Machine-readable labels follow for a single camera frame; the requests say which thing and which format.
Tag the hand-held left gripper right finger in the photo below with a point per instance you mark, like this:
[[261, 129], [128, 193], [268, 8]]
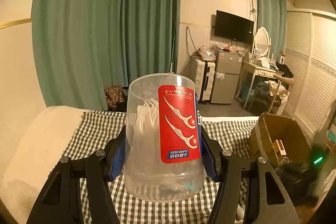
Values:
[[208, 158]]

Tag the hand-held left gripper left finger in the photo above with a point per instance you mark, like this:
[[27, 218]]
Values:
[[118, 158]]

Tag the clear floss pick jar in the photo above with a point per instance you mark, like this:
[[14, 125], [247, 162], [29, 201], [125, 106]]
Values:
[[144, 161]]

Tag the cardboard box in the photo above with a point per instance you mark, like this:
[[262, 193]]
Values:
[[288, 132]]

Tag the grey checkered cloth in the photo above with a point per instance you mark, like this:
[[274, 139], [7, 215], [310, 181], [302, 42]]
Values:
[[99, 124]]

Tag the small wooden box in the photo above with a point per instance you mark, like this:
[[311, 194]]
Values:
[[279, 149]]

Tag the patterned brown bag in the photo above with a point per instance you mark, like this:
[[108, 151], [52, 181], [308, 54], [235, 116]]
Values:
[[113, 96]]

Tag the white cloth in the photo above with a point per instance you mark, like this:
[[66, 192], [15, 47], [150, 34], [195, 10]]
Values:
[[278, 90]]

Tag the grey small fridge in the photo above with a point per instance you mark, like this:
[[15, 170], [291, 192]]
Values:
[[225, 82]]

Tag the white suitcase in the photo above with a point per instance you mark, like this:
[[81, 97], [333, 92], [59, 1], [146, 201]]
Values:
[[199, 79]]

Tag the wooden chair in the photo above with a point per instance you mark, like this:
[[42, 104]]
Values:
[[285, 81]]

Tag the white louvered wardrobe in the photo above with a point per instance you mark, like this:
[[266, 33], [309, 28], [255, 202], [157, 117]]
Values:
[[315, 69]]

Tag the black bag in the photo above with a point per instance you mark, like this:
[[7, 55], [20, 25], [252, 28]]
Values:
[[284, 69]]

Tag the white dressing table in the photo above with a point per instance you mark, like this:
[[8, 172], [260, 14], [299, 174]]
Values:
[[252, 67]]

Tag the clear plastic bag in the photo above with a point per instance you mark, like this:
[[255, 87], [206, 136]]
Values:
[[208, 53]]

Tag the white oval mirror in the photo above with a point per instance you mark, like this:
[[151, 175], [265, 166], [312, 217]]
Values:
[[262, 40]]

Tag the green curtain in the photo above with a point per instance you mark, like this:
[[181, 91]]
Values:
[[78, 29], [152, 16], [271, 11]]

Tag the black wall television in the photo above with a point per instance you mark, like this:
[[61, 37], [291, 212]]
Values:
[[233, 27]]

